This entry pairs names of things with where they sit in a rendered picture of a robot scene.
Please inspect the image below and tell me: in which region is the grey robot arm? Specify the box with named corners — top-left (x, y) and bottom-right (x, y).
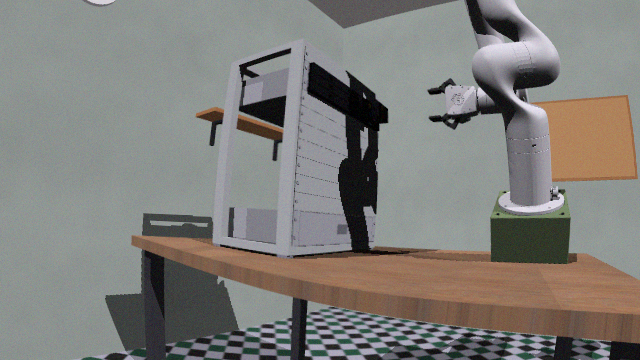
top-left (464, 0), bottom-right (564, 216)

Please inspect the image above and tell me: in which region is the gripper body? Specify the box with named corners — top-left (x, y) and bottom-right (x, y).
top-left (445, 86), bottom-right (480, 120)

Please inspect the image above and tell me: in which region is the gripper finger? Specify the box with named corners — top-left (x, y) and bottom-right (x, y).
top-left (429, 113), bottom-right (461, 130)
top-left (427, 78), bottom-right (457, 95)

